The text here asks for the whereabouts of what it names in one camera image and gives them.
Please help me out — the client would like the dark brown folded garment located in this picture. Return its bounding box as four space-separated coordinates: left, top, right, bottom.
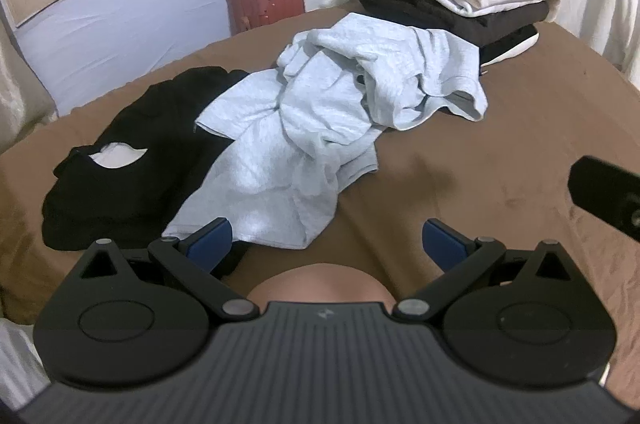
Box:
351 0 538 50

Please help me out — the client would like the beige curtain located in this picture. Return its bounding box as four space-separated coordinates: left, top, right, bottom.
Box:
0 29 58 155

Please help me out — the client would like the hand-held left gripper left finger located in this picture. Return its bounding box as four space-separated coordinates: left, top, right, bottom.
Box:
75 218 260 321

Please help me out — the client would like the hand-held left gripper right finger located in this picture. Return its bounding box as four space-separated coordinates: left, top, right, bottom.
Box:
393 219 573 321

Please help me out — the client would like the white cloth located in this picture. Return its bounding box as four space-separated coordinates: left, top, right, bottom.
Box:
0 318 51 411

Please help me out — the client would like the light grey shirt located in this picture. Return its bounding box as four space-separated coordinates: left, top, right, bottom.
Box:
162 11 488 251

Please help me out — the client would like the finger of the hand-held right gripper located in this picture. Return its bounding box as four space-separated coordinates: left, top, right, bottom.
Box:
569 155 640 237

